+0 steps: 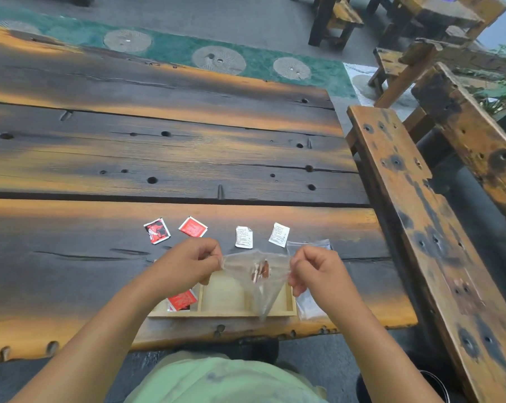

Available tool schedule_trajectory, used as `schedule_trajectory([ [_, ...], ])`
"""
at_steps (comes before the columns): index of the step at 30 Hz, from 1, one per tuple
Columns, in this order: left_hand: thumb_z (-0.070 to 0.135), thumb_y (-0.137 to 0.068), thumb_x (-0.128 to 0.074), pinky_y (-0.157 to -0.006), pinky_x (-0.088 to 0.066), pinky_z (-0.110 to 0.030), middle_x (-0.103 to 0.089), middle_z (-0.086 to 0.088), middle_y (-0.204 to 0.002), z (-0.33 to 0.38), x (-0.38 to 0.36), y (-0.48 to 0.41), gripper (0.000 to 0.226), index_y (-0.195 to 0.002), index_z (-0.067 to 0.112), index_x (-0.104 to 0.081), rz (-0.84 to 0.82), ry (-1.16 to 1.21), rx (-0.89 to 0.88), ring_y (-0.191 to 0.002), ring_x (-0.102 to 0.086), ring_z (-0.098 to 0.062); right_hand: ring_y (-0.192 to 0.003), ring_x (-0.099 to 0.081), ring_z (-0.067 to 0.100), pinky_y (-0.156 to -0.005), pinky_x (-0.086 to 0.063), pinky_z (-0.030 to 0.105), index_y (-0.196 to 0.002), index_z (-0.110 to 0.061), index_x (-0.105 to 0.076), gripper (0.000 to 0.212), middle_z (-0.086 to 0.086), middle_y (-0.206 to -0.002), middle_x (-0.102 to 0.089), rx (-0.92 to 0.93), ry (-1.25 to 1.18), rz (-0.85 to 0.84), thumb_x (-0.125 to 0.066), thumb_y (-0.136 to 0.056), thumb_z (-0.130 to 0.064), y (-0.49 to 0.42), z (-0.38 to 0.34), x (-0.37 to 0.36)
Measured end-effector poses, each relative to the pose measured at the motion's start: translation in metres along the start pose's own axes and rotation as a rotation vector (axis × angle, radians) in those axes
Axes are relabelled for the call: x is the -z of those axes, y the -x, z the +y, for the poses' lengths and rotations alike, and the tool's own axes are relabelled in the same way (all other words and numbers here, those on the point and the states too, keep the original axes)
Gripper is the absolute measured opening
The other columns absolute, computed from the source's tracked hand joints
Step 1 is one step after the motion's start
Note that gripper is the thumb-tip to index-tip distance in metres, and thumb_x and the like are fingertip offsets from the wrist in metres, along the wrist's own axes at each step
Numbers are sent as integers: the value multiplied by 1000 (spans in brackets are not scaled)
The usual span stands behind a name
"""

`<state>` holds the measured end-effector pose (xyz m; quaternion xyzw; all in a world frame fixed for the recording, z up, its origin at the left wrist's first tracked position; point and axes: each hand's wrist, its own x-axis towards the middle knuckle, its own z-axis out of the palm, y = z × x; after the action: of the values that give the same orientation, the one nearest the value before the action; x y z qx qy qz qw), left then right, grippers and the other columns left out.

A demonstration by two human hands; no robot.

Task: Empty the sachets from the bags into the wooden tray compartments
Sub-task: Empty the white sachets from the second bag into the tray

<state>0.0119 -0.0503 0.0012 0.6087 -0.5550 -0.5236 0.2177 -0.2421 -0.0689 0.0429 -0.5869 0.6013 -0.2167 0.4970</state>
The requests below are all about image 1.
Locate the person's right hand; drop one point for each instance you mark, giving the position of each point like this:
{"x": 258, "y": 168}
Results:
{"x": 324, "y": 281}

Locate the person's left hand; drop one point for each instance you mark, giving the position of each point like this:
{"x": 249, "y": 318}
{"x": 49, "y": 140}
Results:
{"x": 185, "y": 264}

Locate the clear plastic zip bag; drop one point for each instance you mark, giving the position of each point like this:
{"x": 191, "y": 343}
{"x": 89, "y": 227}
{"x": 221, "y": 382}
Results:
{"x": 309, "y": 308}
{"x": 274, "y": 289}

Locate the pile of red sachets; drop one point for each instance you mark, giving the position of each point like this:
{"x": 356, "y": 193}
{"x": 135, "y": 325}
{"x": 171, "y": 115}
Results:
{"x": 181, "y": 300}

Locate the red black sachet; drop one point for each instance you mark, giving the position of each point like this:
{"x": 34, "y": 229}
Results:
{"x": 157, "y": 231}

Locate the wooden three-compartment tray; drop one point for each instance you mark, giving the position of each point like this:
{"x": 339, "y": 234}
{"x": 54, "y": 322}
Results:
{"x": 223, "y": 297}

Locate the white sachet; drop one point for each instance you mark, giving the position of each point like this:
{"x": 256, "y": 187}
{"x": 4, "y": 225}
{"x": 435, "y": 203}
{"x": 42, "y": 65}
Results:
{"x": 279, "y": 235}
{"x": 244, "y": 237}

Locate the pile of white sachets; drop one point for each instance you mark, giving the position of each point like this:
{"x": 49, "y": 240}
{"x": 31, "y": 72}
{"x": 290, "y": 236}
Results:
{"x": 260, "y": 270}

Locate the person's left forearm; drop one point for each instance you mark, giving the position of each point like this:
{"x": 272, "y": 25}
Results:
{"x": 110, "y": 344}

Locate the person's right forearm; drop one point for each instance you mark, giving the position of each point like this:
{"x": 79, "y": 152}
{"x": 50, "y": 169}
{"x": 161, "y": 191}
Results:
{"x": 379, "y": 356}

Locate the person's light green shirt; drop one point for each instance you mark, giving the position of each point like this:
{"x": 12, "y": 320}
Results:
{"x": 219, "y": 381}

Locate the long rustic wooden bench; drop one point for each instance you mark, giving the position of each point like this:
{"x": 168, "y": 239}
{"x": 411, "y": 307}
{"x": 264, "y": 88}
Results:
{"x": 425, "y": 256}

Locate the black lined metal bin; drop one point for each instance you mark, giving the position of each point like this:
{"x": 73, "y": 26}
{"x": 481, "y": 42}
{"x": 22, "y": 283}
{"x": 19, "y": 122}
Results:
{"x": 370, "y": 390}

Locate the round stone floor disc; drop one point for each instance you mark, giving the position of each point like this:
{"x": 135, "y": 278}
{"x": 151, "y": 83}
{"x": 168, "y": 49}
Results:
{"x": 219, "y": 60}
{"x": 292, "y": 68}
{"x": 127, "y": 41}

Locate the green leafy plant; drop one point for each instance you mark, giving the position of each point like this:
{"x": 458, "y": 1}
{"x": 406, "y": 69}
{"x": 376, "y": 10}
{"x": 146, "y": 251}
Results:
{"x": 496, "y": 100}

